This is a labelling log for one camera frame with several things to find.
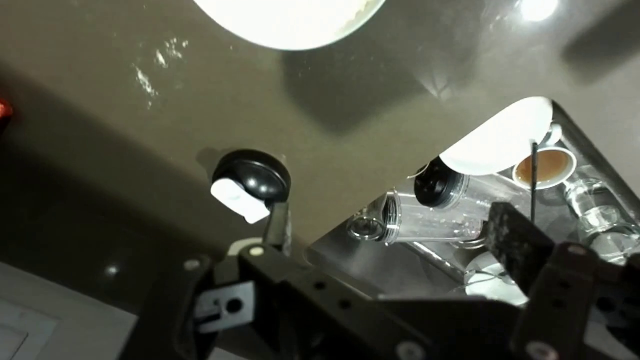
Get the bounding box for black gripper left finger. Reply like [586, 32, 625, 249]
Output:
[118, 200, 376, 360]

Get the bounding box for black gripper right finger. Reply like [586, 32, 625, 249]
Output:
[482, 200, 640, 360]

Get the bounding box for thin black stick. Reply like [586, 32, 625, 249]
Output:
[527, 139, 539, 227]

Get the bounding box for white bowl with contents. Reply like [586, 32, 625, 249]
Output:
[510, 145, 580, 194]

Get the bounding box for clear glass jar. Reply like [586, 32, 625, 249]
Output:
[379, 188, 496, 249]

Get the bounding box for small clear glass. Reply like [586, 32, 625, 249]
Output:
[345, 209, 387, 244]

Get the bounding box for clear drinking glass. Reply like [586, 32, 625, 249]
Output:
[561, 177, 640, 262]

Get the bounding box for steel kitchen sink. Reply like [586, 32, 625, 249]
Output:
[305, 96, 640, 316]

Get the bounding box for white bowl with powder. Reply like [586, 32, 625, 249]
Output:
[189, 0, 390, 54]

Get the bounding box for white drawer cabinet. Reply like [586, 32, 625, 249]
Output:
[0, 258, 140, 360]

